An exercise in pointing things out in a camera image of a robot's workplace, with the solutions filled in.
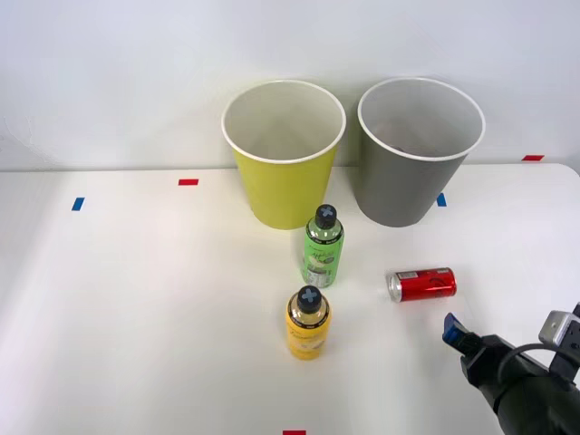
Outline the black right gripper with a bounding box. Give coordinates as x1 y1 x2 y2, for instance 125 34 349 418
442 311 567 411

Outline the red drink can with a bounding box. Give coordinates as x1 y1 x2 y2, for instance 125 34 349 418
385 266 458 305

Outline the yellow label plastic bottle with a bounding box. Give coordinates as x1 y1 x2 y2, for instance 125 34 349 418
285 285 333 362

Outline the green label plastic bottle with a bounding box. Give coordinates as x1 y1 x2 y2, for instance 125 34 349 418
301 204 345 289

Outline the grey plastic waste bin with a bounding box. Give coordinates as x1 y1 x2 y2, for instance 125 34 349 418
356 76 487 228

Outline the yellow-green plastic waste bin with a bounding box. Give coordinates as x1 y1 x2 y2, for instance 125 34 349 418
220 79 348 231

